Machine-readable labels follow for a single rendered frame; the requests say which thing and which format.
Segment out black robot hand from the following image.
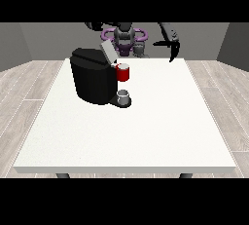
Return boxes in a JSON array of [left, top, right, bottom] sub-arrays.
[[84, 22, 105, 31], [152, 38, 181, 63]]

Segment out pale grey machine lid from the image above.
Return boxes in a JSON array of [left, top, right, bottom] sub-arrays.
[[99, 39, 119, 64]]

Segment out red pod holder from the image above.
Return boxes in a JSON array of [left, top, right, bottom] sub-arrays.
[[115, 62, 131, 83]]

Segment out small grey cup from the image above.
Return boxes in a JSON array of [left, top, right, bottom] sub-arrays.
[[116, 89, 131, 106]]

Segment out small grey coffee pod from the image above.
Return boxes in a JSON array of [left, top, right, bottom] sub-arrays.
[[133, 42, 146, 58]]

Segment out black coffee machine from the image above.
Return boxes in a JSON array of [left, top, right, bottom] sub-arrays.
[[69, 47, 132, 108]]

